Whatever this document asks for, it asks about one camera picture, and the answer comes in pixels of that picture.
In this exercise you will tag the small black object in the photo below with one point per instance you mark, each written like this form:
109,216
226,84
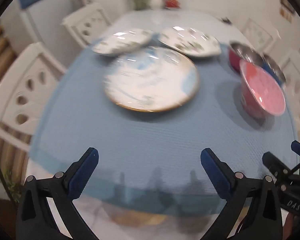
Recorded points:
226,21

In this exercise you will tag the wall picture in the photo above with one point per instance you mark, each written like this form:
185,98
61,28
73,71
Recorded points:
287,7

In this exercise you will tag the blue steel bowl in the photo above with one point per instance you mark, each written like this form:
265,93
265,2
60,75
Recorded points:
275,67

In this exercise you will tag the pink polka dot bowl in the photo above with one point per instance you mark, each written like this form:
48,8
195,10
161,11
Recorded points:
262,87

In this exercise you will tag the square green floral plate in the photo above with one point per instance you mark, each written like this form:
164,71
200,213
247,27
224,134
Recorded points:
122,41
190,42

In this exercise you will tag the red teacup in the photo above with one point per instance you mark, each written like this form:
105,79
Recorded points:
171,3

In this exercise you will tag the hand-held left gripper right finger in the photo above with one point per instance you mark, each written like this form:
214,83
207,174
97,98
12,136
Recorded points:
215,175

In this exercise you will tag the round gold-rimmed plate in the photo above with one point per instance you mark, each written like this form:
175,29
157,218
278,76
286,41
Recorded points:
150,80

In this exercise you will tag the magenta steel bowl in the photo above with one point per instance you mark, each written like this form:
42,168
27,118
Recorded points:
233,57

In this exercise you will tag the white refrigerator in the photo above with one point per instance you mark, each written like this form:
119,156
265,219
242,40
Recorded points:
45,30

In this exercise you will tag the light blue textured table mat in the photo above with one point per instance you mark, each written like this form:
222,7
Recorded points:
152,135

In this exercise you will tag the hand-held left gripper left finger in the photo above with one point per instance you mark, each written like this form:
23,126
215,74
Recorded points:
82,175

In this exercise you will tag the white round vase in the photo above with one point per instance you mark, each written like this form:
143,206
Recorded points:
155,2

